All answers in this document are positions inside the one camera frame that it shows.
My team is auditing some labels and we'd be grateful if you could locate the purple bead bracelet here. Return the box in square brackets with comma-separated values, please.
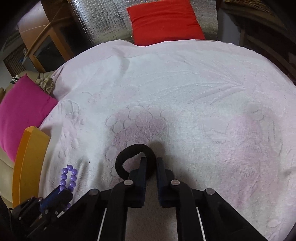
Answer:
[59, 164, 78, 209]

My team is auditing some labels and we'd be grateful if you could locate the black hair scrunchie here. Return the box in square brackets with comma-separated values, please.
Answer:
[115, 144, 156, 180]

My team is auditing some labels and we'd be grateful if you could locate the orange cardboard tray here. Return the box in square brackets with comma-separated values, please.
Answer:
[12, 126, 50, 208]

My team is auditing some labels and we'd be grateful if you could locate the beige leather sofa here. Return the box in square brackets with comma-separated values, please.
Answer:
[0, 69, 56, 207]

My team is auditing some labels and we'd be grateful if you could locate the pink white towel blanket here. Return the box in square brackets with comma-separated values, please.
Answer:
[39, 40, 295, 240]

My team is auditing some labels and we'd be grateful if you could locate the magenta cushion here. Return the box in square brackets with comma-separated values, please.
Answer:
[1, 75, 58, 162]

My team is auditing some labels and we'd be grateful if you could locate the patterned crumpled cloth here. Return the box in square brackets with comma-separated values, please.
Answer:
[36, 77, 55, 95]

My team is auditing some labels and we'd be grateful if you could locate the red cushion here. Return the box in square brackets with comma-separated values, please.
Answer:
[126, 1, 205, 46]

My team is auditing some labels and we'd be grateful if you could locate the silver foil insulation panel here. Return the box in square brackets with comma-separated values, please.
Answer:
[70, 0, 218, 45]

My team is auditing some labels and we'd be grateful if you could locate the wooden cabinet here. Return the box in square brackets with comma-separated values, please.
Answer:
[17, 0, 77, 73]

